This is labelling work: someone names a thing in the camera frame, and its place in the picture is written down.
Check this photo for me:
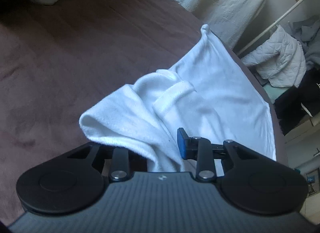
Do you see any white fleece garment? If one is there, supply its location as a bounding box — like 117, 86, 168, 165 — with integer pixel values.
79, 25, 276, 172

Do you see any white quilted blanket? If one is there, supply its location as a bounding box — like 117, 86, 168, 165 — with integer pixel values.
241, 26, 306, 88

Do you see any brown bed sheet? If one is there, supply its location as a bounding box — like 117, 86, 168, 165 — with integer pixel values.
1, 0, 285, 224

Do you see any white floor lamp pole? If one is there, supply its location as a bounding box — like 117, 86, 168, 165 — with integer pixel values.
236, 0, 305, 56

